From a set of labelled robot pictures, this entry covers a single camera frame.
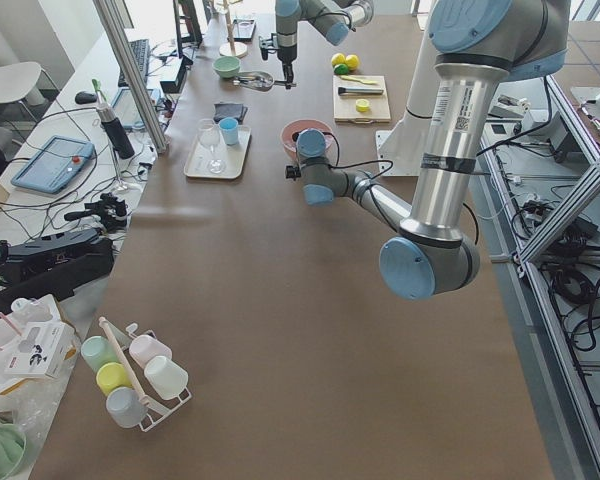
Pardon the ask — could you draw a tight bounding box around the black bag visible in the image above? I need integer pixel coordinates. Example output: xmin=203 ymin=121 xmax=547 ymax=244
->
xmin=0 ymin=228 xmax=114 ymax=313

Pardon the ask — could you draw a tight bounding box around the white wire cup rack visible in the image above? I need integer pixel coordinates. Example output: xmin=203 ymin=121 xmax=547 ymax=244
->
xmin=95 ymin=320 xmax=193 ymax=432

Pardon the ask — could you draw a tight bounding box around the pink cup on rack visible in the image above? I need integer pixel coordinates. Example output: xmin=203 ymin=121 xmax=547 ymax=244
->
xmin=129 ymin=334 xmax=172 ymax=368

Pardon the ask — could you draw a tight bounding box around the yellow plastic knife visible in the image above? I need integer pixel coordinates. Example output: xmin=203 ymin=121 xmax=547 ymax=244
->
xmin=339 ymin=75 xmax=379 ymax=85

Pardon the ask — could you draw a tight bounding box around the grey folded cloth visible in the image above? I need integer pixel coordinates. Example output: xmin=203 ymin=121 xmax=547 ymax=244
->
xmin=213 ymin=102 xmax=248 ymax=124

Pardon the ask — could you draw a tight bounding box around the pink bowl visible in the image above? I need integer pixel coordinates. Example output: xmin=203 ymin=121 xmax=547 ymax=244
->
xmin=280 ymin=119 xmax=334 ymax=159

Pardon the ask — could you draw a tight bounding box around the grey cup on rack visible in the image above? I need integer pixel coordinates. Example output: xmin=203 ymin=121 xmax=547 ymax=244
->
xmin=106 ymin=386 xmax=148 ymax=428

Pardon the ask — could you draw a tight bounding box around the cream serving tray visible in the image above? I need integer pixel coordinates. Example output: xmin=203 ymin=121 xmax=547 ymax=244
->
xmin=184 ymin=125 xmax=251 ymax=180

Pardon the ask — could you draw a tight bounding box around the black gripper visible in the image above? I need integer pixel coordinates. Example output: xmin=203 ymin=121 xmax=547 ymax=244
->
xmin=259 ymin=33 xmax=297 ymax=90

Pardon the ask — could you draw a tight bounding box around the white cup on rack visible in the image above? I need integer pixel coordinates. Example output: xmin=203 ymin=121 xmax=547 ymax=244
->
xmin=144 ymin=355 xmax=189 ymax=400

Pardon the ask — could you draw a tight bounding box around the mint green bowl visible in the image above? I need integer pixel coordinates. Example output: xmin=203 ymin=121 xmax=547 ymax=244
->
xmin=212 ymin=56 xmax=241 ymax=79

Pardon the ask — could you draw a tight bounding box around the black keyboard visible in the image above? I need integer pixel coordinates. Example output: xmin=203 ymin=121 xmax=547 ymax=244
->
xmin=128 ymin=39 xmax=151 ymax=83

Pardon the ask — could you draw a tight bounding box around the clear wine glass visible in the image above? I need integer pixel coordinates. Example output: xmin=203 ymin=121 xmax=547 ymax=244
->
xmin=198 ymin=118 xmax=225 ymax=174

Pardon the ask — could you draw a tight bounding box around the white product box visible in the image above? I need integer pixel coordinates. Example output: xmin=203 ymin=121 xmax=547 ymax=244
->
xmin=0 ymin=321 xmax=76 ymax=395

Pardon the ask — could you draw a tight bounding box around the light blue cup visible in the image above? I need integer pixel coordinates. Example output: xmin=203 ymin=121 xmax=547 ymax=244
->
xmin=218 ymin=117 xmax=239 ymax=146

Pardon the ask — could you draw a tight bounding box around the wooden cup tree stand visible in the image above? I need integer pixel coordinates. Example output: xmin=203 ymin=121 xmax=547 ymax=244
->
xmin=214 ymin=0 xmax=248 ymax=58

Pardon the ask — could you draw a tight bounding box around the wooden cutting board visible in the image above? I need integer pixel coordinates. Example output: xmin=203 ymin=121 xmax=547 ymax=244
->
xmin=333 ymin=75 xmax=391 ymax=123

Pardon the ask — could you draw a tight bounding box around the green cup on rack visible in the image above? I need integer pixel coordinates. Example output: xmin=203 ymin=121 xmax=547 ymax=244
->
xmin=80 ymin=336 xmax=118 ymax=373

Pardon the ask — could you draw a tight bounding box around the yellow cup on rack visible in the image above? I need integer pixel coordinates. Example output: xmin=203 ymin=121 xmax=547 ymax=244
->
xmin=96 ymin=362 xmax=132 ymax=396

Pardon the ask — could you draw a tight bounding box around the black glass tray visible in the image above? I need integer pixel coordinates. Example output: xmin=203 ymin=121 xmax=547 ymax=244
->
xmin=232 ymin=19 xmax=256 ymax=42

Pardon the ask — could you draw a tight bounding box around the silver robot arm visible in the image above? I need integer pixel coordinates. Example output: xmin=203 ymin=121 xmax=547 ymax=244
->
xmin=259 ymin=0 xmax=374 ymax=89
xmin=287 ymin=1 xmax=570 ymax=300

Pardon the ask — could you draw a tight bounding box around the steel muddler black tip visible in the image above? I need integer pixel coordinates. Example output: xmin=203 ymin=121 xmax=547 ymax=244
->
xmin=337 ymin=86 xmax=384 ymax=96

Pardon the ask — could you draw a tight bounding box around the black thermos bottle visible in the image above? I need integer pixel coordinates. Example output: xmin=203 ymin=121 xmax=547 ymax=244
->
xmin=96 ymin=102 xmax=135 ymax=159

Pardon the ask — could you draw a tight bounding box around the steel ice scoop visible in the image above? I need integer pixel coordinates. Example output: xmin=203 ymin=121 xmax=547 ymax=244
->
xmin=232 ymin=71 xmax=275 ymax=92

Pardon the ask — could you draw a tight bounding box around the blue teach pendant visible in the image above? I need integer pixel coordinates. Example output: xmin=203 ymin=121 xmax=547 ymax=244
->
xmin=111 ymin=87 xmax=144 ymax=132
xmin=10 ymin=135 xmax=95 ymax=194

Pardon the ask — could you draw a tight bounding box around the half lemon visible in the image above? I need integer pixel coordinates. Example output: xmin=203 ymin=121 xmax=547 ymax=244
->
xmin=355 ymin=99 xmax=370 ymax=112

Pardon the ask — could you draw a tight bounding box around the wooden stick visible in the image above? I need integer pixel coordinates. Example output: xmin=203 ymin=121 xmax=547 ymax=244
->
xmin=98 ymin=316 xmax=150 ymax=406

